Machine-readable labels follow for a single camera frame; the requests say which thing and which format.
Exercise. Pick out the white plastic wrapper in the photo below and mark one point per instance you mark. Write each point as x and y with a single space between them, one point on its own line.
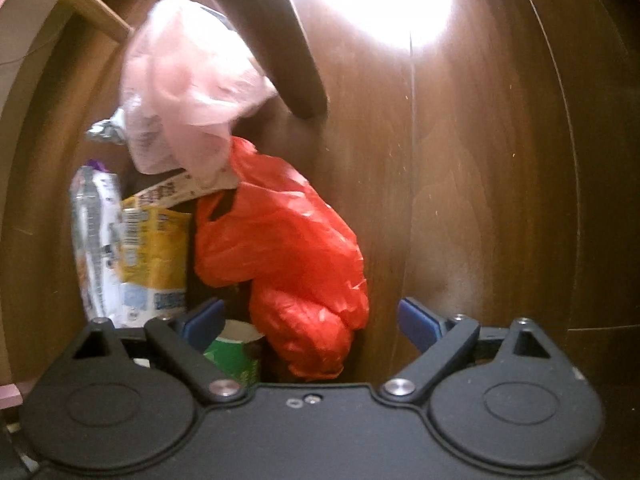
95 240

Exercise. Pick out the yellow snack packet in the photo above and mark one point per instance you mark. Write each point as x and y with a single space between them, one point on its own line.
155 250

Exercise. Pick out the white printed paper strip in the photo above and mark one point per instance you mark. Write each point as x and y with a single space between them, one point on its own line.
170 191

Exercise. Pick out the red plastic bag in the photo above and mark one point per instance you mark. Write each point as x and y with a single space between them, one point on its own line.
280 240

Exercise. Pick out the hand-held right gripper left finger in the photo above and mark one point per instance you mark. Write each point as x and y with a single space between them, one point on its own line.
205 317

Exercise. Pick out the pink mesh bag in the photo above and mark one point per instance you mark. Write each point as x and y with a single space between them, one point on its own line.
190 85

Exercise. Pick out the dark wooden table leg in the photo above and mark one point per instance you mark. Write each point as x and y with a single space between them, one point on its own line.
270 35

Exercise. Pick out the green paper cup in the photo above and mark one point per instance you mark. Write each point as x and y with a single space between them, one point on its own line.
235 360

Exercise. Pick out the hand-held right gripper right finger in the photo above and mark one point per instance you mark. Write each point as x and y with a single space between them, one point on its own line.
417 322

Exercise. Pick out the silver foil wrapper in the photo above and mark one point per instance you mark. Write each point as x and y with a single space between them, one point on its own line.
107 130

